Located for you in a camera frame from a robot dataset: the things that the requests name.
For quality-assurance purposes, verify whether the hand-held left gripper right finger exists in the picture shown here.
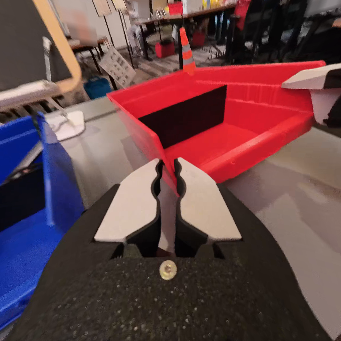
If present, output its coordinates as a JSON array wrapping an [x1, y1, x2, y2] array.
[[174, 157, 242, 257]]

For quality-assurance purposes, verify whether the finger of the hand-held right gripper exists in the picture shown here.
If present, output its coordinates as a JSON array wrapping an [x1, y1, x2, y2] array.
[[310, 89, 341, 127], [282, 63, 341, 90]]

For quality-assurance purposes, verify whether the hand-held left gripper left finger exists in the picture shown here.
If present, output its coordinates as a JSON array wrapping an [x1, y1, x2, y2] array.
[[94, 158, 164, 257]]

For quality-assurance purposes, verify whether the red plastic bin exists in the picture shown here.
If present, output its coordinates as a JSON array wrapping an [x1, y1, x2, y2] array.
[[107, 61, 327, 197]]

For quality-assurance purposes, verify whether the blue plastic bin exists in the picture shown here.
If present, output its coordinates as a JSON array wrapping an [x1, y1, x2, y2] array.
[[0, 112, 86, 331]]

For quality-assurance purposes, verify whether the white board stand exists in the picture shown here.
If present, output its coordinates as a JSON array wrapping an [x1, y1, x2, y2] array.
[[0, 36, 86, 142]]

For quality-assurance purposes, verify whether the orange traffic cone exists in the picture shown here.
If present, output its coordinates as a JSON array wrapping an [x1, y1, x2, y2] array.
[[179, 27, 197, 76]]

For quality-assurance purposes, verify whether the blue floor basket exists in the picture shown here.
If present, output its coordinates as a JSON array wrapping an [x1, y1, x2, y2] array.
[[83, 75, 113, 100]]

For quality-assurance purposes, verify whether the red floor box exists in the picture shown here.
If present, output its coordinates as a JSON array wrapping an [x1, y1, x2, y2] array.
[[155, 39, 176, 59]]

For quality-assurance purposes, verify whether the printed chart board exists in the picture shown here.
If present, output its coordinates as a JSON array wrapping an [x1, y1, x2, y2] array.
[[98, 46, 137, 89]]

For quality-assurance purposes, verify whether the wood-framed black board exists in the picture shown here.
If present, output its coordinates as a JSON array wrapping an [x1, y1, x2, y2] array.
[[0, 0, 82, 94]]

